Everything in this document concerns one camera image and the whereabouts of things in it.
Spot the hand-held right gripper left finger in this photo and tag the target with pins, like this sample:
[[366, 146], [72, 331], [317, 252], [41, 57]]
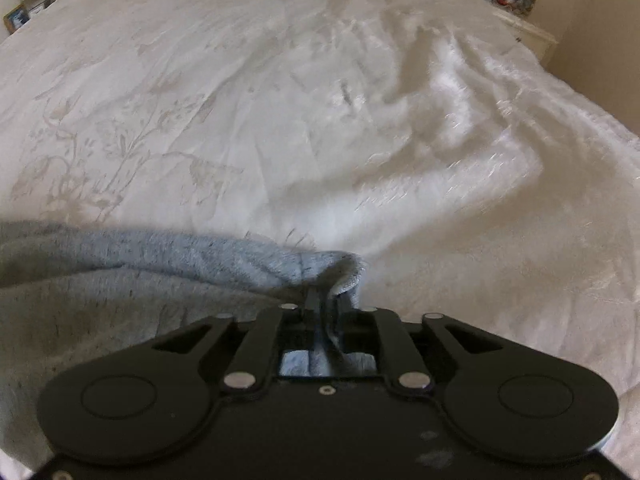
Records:
[[309, 306]]

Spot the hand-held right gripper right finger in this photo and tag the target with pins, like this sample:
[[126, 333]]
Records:
[[345, 313]]

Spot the grey pants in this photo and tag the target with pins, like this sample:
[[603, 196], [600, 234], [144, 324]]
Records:
[[150, 280]]

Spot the white floral bedspread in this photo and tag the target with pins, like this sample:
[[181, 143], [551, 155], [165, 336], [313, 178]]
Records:
[[310, 110]]

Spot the white nightstand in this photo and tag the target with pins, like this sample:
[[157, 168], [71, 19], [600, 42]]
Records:
[[531, 30]]

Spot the small silver picture frame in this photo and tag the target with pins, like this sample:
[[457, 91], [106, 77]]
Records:
[[38, 3]]

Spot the wooden picture frame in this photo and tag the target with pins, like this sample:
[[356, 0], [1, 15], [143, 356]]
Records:
[[16, 18]]

